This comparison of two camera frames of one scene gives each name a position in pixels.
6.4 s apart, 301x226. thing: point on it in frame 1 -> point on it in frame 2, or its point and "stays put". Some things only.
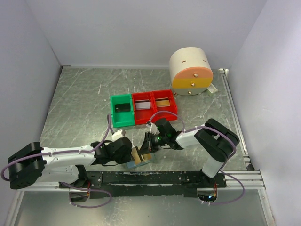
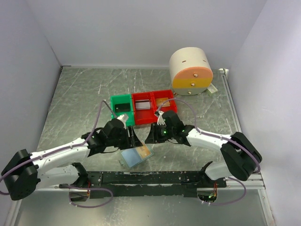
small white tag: [212, 88] stays put
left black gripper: [127, 157] -> [131, 141]
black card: [122, 107] stays put
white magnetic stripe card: [142, 104] stays put
